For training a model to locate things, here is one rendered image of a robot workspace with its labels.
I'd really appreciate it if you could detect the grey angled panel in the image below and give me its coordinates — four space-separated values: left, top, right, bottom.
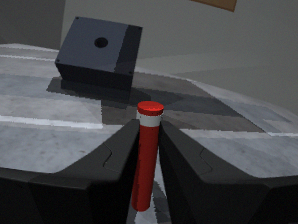
55 16 142 100

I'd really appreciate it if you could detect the dark red peg with grey band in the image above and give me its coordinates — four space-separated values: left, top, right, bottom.
132 101 164 212

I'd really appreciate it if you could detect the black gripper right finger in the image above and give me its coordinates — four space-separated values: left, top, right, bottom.
158 121 298 224

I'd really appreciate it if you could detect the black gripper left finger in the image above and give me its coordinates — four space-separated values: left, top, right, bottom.
0 119 140 224

